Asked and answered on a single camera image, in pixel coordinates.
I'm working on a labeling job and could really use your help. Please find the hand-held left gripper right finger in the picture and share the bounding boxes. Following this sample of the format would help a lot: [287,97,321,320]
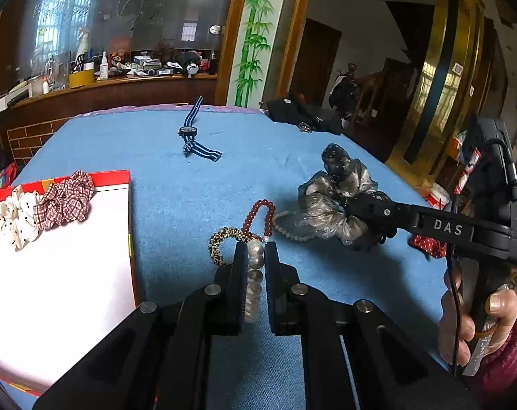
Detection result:
[264,241,481,410]

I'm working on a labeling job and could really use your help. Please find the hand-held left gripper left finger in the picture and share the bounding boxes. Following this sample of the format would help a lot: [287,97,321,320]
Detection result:
[32,241,249,410]

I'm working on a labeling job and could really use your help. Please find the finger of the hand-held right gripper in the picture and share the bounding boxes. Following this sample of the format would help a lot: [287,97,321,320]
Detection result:
[342,195,417,244]

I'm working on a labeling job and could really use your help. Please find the white pearl bracelet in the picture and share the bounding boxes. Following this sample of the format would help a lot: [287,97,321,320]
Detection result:
[247,239,268,324]

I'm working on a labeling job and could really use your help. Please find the beige bead bracelet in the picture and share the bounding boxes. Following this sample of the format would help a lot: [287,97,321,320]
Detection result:
[272,210,328,243]

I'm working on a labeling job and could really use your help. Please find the red bead bracelet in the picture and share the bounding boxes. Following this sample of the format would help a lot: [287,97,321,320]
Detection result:
[241,199,277,241]

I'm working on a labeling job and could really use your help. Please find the black grey organza scrunchie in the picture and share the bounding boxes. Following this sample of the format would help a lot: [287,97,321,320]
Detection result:
[297,143,398,252]

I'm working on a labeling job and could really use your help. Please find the red patterned scrunchie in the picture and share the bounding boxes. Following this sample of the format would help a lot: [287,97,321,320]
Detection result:
[410,233,449,259]

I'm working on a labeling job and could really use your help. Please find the red cardboard box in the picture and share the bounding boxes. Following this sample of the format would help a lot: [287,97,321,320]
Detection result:
[0,170,140,398]

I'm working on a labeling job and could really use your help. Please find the person's right forearm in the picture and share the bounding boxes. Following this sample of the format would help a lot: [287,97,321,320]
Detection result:
[472,320,517,399]

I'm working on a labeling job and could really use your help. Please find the person's right hand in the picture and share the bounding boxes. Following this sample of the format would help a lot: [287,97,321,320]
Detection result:
[438,283,517,367]

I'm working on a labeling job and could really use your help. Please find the leopard print scrunchie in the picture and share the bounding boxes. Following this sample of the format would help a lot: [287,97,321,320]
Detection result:
[208,227,263,266]

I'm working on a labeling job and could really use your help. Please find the white plastic bucket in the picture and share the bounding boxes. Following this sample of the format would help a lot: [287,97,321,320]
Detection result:
[425,181,451,211]

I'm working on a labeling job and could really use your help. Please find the black jacket on rack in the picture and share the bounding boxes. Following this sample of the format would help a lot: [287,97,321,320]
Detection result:
[329,63,362,121]

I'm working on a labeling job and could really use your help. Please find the black bag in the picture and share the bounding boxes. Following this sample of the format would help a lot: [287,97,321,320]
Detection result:
[265,93,345,136]

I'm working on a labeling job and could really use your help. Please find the wooden door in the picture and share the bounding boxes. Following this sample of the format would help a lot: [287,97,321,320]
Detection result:
[289,18,343,107]

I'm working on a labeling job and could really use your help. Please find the red plaid scrunchie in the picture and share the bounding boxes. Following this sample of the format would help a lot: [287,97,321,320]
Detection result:
[33,170,96,230]

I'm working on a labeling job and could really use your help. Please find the wooden counter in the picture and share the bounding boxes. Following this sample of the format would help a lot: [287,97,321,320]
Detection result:
[0,72,219,167]

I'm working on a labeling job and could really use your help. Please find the white dotted scrunchie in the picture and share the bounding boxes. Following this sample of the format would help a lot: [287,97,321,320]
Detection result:
[0,186,43,251]

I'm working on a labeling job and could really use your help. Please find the yellow box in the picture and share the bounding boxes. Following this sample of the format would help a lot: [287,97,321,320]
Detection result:
[68,69,95,90]

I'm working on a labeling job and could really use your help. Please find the white spray bottle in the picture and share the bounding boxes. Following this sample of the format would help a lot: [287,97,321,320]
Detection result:
[75,26,92,71]

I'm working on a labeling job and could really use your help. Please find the blue striped strap watch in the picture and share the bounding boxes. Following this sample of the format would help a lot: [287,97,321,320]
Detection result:
[178,96,223,163]

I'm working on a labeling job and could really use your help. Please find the green bamboo wall painting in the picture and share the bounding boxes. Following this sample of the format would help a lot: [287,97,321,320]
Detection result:
[228,0,287,107]

